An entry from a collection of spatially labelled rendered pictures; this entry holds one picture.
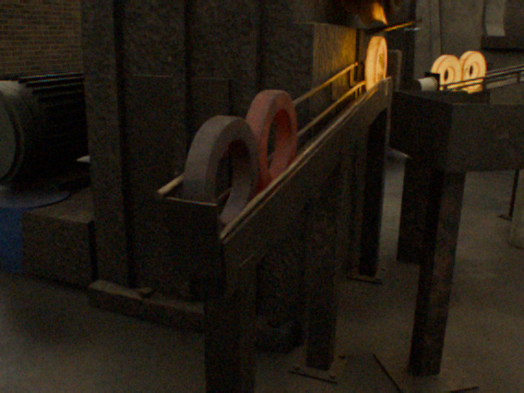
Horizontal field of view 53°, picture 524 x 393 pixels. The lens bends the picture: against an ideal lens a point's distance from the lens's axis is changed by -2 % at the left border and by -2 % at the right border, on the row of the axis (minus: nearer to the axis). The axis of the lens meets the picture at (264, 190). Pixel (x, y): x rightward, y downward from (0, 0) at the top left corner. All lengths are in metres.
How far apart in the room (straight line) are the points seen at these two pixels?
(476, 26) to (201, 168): 3.86
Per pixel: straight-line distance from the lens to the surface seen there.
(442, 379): 1.50
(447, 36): 4.48
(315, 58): 1.35
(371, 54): 1.70
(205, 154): 0.69
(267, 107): 0.86
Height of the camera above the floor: 0.84
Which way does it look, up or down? 16 degrees down
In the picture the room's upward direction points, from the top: 1 degrees clockwise
